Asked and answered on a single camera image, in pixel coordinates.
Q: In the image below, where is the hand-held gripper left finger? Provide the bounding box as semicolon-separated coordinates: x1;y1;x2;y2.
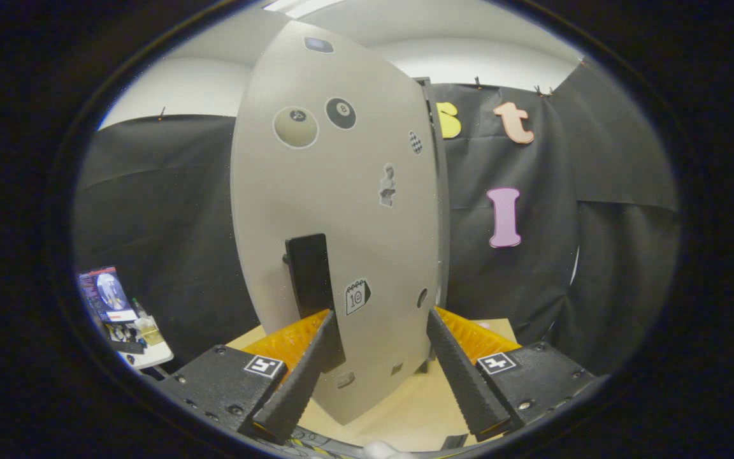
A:
154;309;340;445

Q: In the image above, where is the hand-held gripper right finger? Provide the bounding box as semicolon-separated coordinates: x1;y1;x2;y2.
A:
426;307;597;442

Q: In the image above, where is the white side table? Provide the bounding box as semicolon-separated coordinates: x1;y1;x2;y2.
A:
106;317;175;370

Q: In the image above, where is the black backdrop cloth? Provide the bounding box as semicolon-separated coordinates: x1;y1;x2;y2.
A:
74;61;680;377

